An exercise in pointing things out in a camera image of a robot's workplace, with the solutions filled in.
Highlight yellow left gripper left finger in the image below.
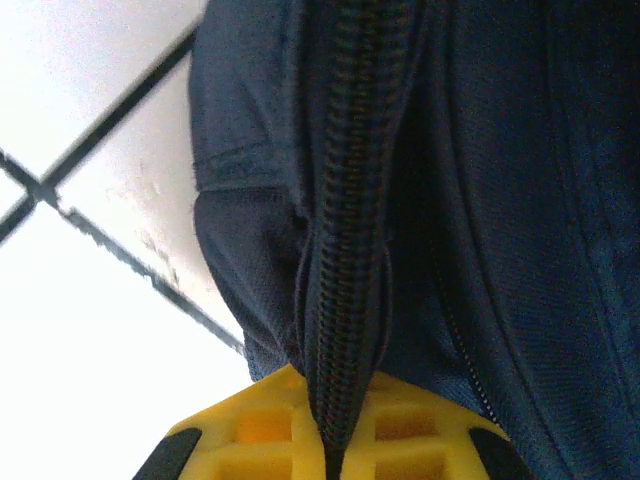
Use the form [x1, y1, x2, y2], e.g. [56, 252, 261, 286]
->
[132, 363, 331, 480]

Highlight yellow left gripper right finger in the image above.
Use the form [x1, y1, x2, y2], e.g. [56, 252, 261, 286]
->
[344, 372, 534, 480]

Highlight navy blue backpack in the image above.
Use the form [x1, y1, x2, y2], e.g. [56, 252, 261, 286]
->
[187, 0, 640, 480]

